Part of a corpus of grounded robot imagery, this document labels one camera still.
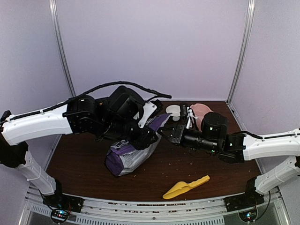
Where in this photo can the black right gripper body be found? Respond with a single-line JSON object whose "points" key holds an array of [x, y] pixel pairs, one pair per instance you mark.
{"points": [[179, 134]]}

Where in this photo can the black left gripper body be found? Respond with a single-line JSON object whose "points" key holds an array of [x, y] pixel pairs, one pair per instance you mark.
{"points": [[139, 142]]}

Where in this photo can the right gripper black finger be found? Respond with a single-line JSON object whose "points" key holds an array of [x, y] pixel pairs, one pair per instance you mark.
{"points": [[164, 129], [168, 135]]}

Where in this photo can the purple pet food bag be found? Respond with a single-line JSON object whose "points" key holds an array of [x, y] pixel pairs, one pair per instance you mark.
{"points": [[122, 158]]}

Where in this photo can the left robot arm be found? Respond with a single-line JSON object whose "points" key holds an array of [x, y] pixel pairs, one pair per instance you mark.
{"points": [[123, 115]]}

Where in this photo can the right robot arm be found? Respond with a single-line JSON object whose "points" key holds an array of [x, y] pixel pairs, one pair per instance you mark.
{"points": [[241, 146]]}

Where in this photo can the pink double pet feeder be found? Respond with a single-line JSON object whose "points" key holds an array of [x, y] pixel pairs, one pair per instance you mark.
{"points": [[200, 110]]}

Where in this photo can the black and white ceramic bowl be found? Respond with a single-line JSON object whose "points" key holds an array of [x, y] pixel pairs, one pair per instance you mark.
{"points": [[174, 111]]}

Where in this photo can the yellow plastic scoop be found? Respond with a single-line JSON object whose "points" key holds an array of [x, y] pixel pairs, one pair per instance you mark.
{"points": [[182, 187]]}

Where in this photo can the right circuit board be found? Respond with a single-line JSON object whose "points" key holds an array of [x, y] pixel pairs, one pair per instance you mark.
{"points": [[248, 215]]}

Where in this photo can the circuit board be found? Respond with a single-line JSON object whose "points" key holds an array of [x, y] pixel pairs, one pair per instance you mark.
{"points": [[248, 215], [59, 215]]}

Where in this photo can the left circuit board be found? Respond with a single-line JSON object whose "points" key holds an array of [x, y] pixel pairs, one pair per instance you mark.
{"points": [[59, 215]]}

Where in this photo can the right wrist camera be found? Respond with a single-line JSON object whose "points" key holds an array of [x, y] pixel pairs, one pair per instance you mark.
{"points": [[188, 116]]}

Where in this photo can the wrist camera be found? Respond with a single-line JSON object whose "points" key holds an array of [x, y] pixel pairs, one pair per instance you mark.
{"points": [[188, 116], [149, 110]]}

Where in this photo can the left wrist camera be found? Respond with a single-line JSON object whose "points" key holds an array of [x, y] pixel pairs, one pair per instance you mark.
{"points": [[149, 110]]}

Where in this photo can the front aluminium rail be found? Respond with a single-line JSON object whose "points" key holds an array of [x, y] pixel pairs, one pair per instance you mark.
{"points": [[209, 211]]}

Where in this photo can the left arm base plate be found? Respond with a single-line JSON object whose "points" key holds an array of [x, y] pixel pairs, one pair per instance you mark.
{"points": [[63, 202]]}

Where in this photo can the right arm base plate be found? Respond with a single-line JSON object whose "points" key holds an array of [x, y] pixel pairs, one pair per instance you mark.
{"points": [[243, 201]]}

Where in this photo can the right aluminium corner post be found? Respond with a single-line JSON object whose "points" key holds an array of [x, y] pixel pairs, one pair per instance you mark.
{"points": [[244, 44]]}

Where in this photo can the aluminium corner post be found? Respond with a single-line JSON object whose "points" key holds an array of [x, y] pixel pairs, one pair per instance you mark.
{"points": [[62, 54], [244, 44]]}

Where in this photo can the left aluminium corner post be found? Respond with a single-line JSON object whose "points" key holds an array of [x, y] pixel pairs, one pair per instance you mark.
{"points": [[62, 54]]}

